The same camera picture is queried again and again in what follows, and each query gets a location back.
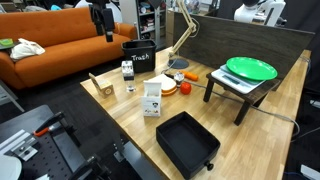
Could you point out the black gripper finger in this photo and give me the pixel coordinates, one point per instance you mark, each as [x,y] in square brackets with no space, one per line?
[109,23]
[98,21]

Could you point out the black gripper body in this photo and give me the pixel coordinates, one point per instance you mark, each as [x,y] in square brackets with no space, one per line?
[99,4]

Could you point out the black trash bin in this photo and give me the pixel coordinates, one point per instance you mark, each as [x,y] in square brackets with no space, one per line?
[140,58]

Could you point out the storage shelf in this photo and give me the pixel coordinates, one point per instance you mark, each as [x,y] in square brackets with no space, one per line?
[146,16]

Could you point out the orange sofa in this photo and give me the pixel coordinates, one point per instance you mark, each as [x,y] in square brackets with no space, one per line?
[66,50]

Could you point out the white cloth bag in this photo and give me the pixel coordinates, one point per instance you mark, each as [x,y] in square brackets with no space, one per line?
[26,48]

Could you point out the toy bread slice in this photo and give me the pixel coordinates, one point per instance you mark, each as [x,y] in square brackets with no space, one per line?
[165,83]

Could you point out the white carton with blue triangle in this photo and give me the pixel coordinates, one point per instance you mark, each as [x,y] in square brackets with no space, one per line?
[151,100]

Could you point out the small silver-top shaker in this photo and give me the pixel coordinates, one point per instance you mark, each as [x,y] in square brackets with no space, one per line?
[179,78]

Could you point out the orange toy carrot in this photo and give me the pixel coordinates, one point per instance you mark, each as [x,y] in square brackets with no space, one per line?
[190,75]

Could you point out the red toy tomato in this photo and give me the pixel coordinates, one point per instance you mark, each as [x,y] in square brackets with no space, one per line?
[185,88]

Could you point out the black orange bar clamp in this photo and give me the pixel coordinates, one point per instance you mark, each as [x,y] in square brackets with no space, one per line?
[48,123]

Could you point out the dark wood board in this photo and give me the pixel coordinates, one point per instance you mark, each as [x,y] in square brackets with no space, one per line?
[233,40]

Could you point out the white kitchen scale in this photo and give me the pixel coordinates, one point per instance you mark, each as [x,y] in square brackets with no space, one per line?
[233,81]

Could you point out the black rectangular tray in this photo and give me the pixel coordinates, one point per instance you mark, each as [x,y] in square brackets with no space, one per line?
[186,143]

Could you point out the black perforated mounting board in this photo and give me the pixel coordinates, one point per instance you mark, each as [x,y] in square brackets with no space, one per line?
[50,156]

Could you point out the green plate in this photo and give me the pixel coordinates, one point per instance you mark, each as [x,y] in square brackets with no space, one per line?
[251,68]

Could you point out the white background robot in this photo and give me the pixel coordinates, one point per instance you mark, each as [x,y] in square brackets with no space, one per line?
[258,11]

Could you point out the small dark wooden stool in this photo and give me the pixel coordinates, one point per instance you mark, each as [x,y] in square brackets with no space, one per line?
[256,95]

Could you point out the aluminium rail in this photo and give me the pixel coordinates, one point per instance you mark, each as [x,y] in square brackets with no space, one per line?
[16,143]

